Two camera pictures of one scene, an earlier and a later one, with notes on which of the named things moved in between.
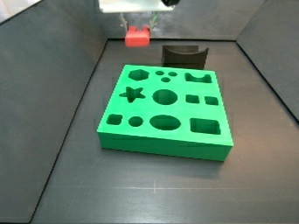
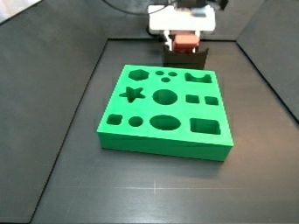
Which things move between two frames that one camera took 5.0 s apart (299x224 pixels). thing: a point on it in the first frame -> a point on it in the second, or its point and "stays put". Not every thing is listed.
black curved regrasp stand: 184,56 stays put
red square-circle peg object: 137,38 -> 185,43
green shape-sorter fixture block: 169,110 stays put
